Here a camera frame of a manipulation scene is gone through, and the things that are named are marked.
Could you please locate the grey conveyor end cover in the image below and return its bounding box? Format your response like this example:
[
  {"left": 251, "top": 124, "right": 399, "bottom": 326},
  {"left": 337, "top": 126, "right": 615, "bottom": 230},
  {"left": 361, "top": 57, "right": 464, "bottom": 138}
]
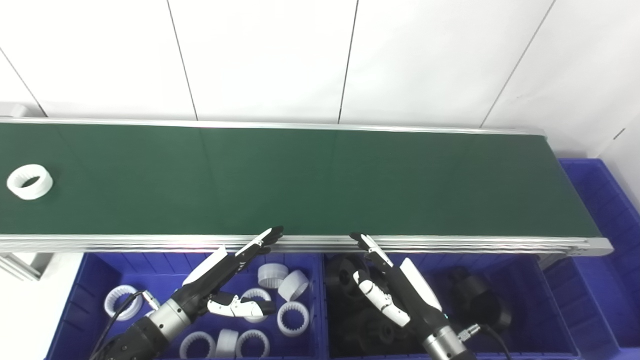
[{"left": 0, "top": 102, "right": 32, "bottom": 119}]

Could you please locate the green conveyor belt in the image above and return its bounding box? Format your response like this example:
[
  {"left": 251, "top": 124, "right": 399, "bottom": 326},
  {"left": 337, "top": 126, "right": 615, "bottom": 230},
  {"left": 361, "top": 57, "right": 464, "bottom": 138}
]
[
  {"left": 0, "top": 116, "right": 615, "bottom": 259},
  {"left": 0, "top": 122, "right": 603, "bottom": 239}
]

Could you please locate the blue bin with white rings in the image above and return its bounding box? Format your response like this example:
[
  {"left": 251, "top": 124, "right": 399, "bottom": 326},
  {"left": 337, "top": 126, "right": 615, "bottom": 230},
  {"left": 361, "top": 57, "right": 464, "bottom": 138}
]
[{"left": 45, "top": 252, "right": 326, "bottom": 360}]

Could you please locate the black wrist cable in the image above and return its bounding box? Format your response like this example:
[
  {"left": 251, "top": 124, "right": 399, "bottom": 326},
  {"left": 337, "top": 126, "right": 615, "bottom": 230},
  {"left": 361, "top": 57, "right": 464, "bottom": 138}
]
[
  {"left": 457, "top": 323, "right": 513, "bottom": 360},
  {"left": 90, "top": 291, "right": 161, "bottom": 360}
]

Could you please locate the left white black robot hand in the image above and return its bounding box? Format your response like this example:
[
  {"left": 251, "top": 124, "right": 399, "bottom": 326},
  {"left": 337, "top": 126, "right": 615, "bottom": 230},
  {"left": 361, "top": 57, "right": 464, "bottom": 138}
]
[{"left": 172, "top": 226, "right": 285, "bottom": 319}]

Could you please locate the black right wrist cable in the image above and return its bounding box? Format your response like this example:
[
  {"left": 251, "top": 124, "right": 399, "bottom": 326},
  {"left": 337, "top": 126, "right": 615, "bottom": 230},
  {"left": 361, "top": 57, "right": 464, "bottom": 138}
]
[{"left": 457, "top": 323, "right": 513, "bottom": 360}]

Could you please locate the aluminium conveyor leg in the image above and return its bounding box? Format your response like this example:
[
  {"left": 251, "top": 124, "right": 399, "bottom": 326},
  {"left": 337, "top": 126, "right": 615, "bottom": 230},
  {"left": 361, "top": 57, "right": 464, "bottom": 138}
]
[{"left": 0, "top": 252, "right": 54, "bottom": 281}]

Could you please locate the empty blue bin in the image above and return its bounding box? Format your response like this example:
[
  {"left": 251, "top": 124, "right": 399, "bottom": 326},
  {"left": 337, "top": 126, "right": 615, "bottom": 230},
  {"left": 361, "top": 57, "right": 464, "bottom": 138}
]
[{"left": 542, "top": 158, "right": 640, "bottom": 360}]

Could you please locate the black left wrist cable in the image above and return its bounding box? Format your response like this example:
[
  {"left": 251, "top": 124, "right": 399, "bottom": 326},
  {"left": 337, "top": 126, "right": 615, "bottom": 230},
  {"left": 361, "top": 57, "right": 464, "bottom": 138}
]
[{"left": 90, "top": 291, "right": 161, "bottom": 360}]

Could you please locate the blue bin with black parts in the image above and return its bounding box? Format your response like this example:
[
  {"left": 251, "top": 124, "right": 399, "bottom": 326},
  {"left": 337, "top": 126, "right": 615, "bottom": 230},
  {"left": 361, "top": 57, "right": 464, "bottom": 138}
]
[{"left": 322, "top": 252, "right": 583, "bottom": 360}]

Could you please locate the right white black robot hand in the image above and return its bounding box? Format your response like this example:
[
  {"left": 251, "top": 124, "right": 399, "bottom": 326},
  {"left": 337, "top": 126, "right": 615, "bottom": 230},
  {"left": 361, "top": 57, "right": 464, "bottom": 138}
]
[{"left": 349, "top": 232, "right": 449, "bottom": 343}]

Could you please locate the white toothed plastic ring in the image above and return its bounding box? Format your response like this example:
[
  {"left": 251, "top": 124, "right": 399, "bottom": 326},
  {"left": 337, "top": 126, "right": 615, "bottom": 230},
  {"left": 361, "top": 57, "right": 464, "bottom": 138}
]
[
  {"left": 236, "top": 329, "right": 271, "bottom": 359},
  {"left": 240, "top": 288, "right": 273, "bottom": 323},
  {"left": 6, "top": 164, "right": 54, "bottom": 201},
  {"left": 104, "top": 285, "right": 144, "bottom": 321},
  {"left": 278, "top": 270, "right": 311, "bottom": 302},
  {"left": 257, "top": 263, "right": 290, "bottom": 290},
  {"left": 216, "top": 328, "right": 240, "bottom": 359},
  {"left": 276, "top": 301, "right": 311, "bottom": 337},
  {"left": 179, "top": 331, "right": 217, "bottom": 360}
]

